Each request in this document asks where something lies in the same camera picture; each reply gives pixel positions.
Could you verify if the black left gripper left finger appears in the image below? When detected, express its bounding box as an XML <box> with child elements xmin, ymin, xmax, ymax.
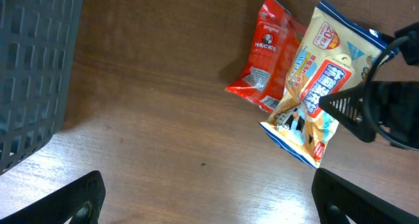
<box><xmin>1</xmin><ymin>170</ymin><xmax>106</xmax><ymax>224</ymax></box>

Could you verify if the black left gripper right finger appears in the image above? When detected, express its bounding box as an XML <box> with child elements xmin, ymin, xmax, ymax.
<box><xmin>312</xmin><ymin>168</ymin><xmax>418</xmax><ymax>224</ymax></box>

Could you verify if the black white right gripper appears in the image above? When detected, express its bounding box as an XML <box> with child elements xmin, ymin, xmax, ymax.
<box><xmin>319</xmin><ymin>22</ymin><xmax>418</xmax><ymax>151</ymax></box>

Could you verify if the beige wet wipes pack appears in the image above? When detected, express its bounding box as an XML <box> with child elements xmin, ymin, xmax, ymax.
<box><xmin>261</xmin><ymin>0</ymin><xmax>387</xmax><ymax>168</ymax></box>

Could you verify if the red Hacks candy bag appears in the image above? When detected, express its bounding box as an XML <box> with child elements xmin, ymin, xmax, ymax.
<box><xmin>225</xmin><ymin>0</ymin><xmax>306</xmax><ymax>113</ymax></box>

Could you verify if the grey plastic mesh basket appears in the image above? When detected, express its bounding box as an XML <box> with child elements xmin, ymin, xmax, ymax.
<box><xmin>1</xmin><ymin>0</ymin><xmax>83</xmax><ymax>173</ymax></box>

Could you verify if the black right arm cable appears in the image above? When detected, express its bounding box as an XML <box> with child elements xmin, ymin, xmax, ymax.
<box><xmin>361</xmin><ymin>35</ymin><xmax>419</xmax><ymax>151</ymax></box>

